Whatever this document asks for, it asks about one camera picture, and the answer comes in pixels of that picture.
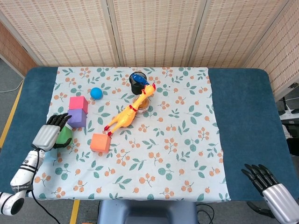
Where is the purple foam cube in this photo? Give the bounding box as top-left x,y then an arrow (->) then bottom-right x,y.
67,108 -> 88,128

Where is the woven folding screen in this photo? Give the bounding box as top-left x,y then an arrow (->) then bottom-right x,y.
0,0 -> 299,100

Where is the yellow rubber chicken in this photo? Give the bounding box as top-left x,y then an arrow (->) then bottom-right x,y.
104,83 -> 157,137

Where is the pink foam cube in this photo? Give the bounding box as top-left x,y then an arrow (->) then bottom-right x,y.
69,96 -> 89,114

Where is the blue tool in holder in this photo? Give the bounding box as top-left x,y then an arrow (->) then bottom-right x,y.
131,73 -> 150,87

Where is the black mesh pen holder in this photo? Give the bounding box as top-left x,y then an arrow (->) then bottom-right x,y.
128,71 -> 150,95

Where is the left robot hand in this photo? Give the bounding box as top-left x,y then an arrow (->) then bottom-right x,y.
32,112 -> 73,153

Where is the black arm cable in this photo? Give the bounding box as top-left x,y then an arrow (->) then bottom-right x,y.
29,149 -> 62,224

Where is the white floor cable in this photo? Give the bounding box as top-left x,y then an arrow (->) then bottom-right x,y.
0,78 -> 24,93

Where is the floral tablecloth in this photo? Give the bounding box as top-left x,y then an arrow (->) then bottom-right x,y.
32,66 -> 232,202

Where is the green foam cube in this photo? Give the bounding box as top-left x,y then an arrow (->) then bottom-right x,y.
55,125 -> 74,146

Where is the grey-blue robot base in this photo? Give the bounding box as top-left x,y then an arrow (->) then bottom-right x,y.
96,200 -> 198,224

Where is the black floor cable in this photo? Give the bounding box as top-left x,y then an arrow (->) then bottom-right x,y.
195,202 -> 216,224

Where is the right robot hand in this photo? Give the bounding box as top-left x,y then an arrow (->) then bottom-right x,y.
241,163 -> 299,224

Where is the black equipment beside table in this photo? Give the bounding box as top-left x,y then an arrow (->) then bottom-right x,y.
277,95 -> 299,155

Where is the glass jar with label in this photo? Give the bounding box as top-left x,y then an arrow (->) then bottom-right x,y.
132,95 -> 150,114

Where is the orange foam cube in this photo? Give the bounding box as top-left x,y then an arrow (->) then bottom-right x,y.
90,133 -> 112,154

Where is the teal table cover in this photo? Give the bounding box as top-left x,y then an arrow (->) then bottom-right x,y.
0,67 -> 299,203

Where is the blue ball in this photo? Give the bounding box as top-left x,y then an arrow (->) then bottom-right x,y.
90,87 -> 103,100

